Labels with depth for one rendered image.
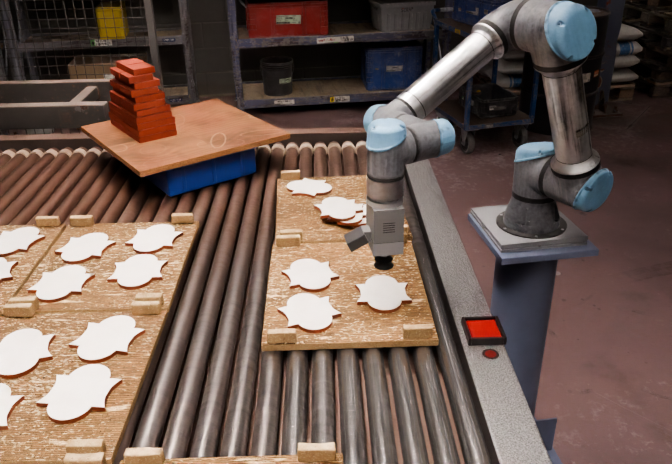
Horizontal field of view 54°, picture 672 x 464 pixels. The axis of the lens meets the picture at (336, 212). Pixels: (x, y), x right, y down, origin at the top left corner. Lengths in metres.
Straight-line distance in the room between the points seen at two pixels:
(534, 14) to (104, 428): 1.16
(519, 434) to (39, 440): 0.79
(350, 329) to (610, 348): 1.83
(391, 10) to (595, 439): 4.01
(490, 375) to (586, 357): 1.66
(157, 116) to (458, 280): 1.07
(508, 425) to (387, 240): 0.42
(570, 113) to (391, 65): 4.31
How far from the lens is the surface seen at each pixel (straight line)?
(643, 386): 2.88
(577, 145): 1.66
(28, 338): 1.47
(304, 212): 1.83
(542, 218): 1.85
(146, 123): 2.13
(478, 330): 1.39
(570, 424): 2.63
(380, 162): 1.28
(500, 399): 1.26
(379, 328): 1.37
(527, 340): 2.03
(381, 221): 1.32
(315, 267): 1.55
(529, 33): 1.53
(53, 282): 1.64
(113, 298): 1.55
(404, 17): 5.77
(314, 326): 1.36
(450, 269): 1.61
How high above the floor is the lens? 1.74
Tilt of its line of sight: 26 degrees down
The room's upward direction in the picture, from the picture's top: 1 degrees counter-clockwise
